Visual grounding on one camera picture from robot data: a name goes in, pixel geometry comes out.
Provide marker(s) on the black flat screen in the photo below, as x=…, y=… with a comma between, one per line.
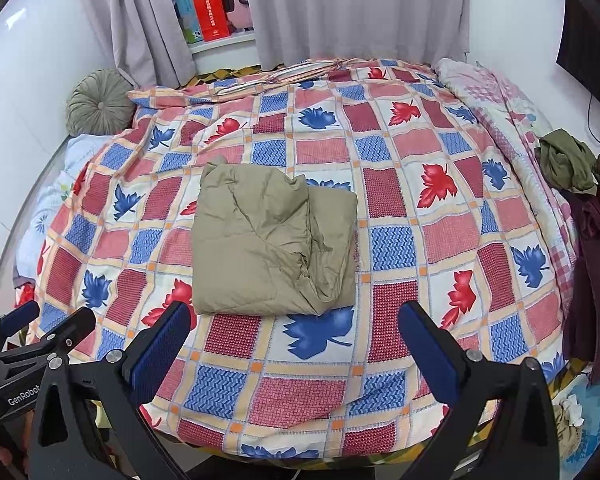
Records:
x=590, y=50

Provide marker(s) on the pink floral blanket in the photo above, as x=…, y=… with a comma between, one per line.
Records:
x=500, y=95

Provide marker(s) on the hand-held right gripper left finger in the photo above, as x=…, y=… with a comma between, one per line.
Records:
x=157, y=355

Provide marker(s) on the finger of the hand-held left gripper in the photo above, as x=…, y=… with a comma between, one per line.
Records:
x=17, y=317
x=70, y=327

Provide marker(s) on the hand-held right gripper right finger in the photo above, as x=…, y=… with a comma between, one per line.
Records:
x=430, y=355

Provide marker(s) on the olive green garment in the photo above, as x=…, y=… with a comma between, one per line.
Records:
x=565, y=160

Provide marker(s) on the leaf print patchwork quilt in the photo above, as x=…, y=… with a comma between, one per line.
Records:
x=405, y=240

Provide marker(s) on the khaki puffer jacket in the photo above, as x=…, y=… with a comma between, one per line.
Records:
x=260, y=240

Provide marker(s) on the light blue floral sheet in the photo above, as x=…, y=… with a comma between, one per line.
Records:
x=45, y=200

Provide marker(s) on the pink appliance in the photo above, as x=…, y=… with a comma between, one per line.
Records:
x=237, y=2

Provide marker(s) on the red box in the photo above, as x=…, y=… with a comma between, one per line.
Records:
x=210, y=15

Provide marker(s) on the light blue printed box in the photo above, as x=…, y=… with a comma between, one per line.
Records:
x=182, y=10

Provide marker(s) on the wide grey curtain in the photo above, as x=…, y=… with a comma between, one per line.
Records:
x=355, y=10

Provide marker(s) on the red gift bag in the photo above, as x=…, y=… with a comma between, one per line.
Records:
x=25, y=295

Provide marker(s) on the narrow grey curtain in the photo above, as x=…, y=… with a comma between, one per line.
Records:
x=140, y=25

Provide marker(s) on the dark maroon clothes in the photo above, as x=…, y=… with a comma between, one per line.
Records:
x=595, y=270

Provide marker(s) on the white window sill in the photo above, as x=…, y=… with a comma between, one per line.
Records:
x=225, y=52

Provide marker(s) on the striped pillow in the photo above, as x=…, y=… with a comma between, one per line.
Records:
x=300, y=72

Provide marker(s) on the round green pleated cushion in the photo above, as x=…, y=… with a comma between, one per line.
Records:
x=97, y=105

